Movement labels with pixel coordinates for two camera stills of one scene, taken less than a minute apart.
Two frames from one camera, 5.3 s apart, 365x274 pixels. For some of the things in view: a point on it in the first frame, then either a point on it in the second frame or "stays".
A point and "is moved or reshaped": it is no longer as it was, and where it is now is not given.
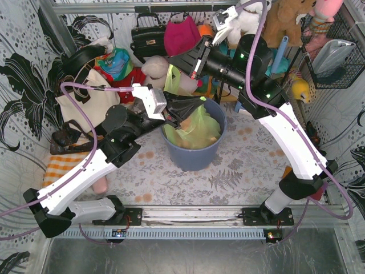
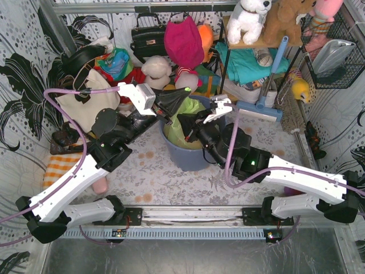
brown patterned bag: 65,141 stays
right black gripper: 200,61 → 195,125
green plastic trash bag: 200,128 is moved or reshaped
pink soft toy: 100,186 stays
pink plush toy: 323,12 stays
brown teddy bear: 280,20 stays
